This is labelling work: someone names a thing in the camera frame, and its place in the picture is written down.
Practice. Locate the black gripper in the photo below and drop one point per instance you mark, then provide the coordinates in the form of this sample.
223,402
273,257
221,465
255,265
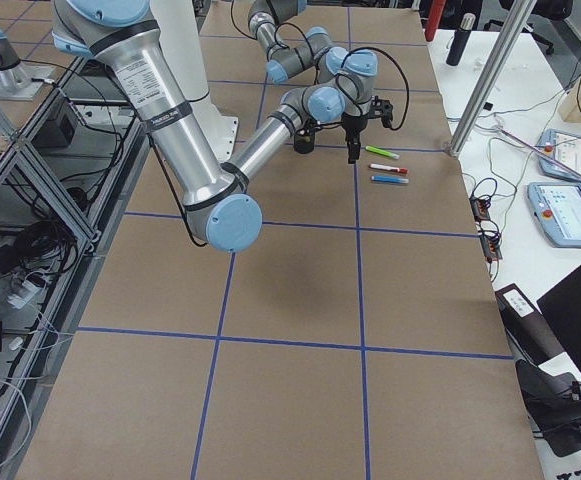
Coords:
352,125
302,142

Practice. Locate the green marker pen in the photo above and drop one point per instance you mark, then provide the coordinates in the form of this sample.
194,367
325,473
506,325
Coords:
381,152

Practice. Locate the blue marker pen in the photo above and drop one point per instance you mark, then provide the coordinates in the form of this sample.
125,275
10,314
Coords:
389,180

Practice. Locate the red capped white marker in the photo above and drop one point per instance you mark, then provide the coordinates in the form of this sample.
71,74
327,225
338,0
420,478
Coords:
388,168

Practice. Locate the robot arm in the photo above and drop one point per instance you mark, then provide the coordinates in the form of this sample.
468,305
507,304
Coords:
295,45
153,49

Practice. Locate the black mesh pen cup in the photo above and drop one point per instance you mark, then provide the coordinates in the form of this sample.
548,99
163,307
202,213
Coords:
304,142

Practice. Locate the orange black connector box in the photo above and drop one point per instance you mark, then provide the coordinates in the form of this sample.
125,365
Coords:
480,208

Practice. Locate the red bottle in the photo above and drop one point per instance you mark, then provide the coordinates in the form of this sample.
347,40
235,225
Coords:
433,20

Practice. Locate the black thermos bottle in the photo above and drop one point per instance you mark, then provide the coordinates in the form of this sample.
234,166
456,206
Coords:
460,39

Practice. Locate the brown paper table cover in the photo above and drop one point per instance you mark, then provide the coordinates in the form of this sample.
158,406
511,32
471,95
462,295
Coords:
357,338

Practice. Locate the near teach pendant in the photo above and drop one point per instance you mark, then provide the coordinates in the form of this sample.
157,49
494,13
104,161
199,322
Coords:
557,208

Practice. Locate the teach pendant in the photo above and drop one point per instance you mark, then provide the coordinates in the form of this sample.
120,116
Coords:
557,208
564,147

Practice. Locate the far teach pendant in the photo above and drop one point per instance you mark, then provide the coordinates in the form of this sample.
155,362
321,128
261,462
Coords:
564,147

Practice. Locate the black power adapter box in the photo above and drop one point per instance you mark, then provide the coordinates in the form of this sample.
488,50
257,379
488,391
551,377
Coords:
58,129

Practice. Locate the black monitor stand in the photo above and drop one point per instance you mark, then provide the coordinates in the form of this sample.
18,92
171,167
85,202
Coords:
553,402

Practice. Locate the aluminium frame post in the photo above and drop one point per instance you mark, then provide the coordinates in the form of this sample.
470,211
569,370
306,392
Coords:
505,42

